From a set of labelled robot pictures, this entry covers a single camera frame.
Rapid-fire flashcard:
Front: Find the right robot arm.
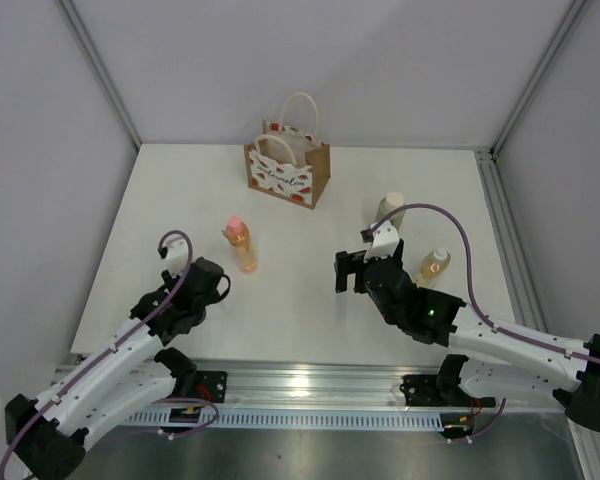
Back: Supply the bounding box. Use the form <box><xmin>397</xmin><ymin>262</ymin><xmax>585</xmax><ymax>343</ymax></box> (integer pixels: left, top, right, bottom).
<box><xmin>334</xmin><ymin>251</ymin><xmax>600</xmax><ymax>433</ymax></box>

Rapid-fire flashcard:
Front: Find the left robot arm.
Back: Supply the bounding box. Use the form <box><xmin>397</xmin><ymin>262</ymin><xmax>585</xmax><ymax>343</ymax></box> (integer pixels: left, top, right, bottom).
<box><xmin>5</xmin><ymin>257</ymin><xmax>231</xmax><ymax>479</ymax></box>

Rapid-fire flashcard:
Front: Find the watermelon print canvas bag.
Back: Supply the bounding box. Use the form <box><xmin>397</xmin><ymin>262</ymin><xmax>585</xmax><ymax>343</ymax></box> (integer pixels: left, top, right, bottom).
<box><xmin>244</xmin><ymin>92</ymin><xmax>331</xmax><ymax>210</ymax></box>

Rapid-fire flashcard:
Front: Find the orange bottle pink cap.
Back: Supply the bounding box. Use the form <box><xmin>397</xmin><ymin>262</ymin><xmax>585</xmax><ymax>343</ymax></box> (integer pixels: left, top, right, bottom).
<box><xmin>223</xmin><ymin>216</ymin><xmax>258</xmax><ymax>273</ymax></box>

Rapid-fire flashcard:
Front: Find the small amber bottle white cap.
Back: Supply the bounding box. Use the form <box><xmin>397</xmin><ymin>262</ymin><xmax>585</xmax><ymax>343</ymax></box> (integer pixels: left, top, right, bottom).
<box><xmin>415</xmin><ymin>248</ymin><xmax>451</xmax><ymax>288</ymax></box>

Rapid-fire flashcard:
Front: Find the green bottle white cap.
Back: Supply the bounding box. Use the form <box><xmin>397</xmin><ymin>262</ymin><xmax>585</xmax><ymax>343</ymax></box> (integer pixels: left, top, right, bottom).
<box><xmin>375</xmin><ymin>192</ymin><xmax>405</xmax><ymax>230</ymax></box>

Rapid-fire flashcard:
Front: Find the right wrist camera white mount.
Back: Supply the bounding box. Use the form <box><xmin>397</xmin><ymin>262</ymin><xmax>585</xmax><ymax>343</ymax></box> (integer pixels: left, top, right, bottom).
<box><xmin>361</xmin><ymin>222</ymin><xmax>400</xmax><ymax>263</ymax></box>

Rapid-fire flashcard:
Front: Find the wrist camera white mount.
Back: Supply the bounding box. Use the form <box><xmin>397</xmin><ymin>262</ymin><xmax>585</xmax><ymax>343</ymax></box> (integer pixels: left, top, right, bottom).
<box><xmin>158</xmin><ymin>239</ymin><xmax>192</xmax><ymax>288</ymax></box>
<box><xmin>361</xmin><ymin>222</ymin><xmax>400</xmax><ymax>263</ymax></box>

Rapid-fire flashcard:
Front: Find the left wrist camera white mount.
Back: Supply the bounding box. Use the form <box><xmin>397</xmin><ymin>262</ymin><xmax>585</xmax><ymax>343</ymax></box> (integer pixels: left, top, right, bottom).
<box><xmin>158</xmin><ymin>239</ymin><xmax>192</xmax><ymax>288</ymax></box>

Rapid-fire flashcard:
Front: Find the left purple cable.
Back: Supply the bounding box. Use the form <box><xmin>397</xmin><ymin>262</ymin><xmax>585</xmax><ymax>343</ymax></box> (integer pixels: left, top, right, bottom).
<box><xmin>0</xmin><ymin>229</ymin><xmax>221</xmax><ymax>480</ymax></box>

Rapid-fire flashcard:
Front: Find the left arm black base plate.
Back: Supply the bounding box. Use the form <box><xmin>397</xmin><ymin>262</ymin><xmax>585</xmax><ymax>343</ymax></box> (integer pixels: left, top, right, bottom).
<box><xmin>180</xmin><ymin>370</ymin><xmax>229</xmax><ymax>404</ymax></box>

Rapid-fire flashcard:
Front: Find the aluminium mounting rail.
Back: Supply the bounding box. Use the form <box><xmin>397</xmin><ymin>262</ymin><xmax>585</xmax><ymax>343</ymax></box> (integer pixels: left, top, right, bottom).
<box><xmin>47</xmin><ymin>355</ymin><xmax>451</xmax><ymax>409</ymax></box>

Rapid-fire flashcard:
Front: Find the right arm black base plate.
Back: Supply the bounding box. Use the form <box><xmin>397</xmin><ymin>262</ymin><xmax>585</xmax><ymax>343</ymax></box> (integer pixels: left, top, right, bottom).
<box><xmin>399</xmin><ymin>374</ymin><xmax>496</xmax><ymax>408</ymax></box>

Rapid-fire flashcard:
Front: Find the white slotted cable duct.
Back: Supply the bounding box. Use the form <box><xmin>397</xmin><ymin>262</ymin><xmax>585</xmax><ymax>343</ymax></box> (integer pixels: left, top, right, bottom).
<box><xmin>122</xmin><ymin>407</ymin><xmax>444</xmax><ymax>432</ymax></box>

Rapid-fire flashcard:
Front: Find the right side aluminium rail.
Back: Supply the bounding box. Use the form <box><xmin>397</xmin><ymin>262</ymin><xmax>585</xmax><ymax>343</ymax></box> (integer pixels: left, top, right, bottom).
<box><xmin>474</xmin><ymin>147</ymin><xmax>549</xmax><ymax>333</ymax></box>

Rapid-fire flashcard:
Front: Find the right aluminium frame post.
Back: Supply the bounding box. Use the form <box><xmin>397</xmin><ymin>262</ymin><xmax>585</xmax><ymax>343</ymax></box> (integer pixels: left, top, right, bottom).
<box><xmin>490</xmin><ymin>0</ymin><xmax>593</xmax><ymax>162</ymax></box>

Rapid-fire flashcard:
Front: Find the aluminium frame post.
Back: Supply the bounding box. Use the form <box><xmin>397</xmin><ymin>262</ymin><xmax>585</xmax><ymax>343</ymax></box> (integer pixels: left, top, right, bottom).
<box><xmin>54</xmin><ymin>0</ymin><xmax>142</xmax><ymax>151</ymax></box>
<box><xmin>490</xmin><ymin>0</ymin><xmax>593</xmax><ymax>162</ymax></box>

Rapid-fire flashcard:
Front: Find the left aluminium frame post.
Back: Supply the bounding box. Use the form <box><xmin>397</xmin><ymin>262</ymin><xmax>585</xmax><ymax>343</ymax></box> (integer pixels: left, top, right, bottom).
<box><xmin>54</xmin><ymin>0</ymin><xmax>142</xmax><ymax>151</ymax></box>

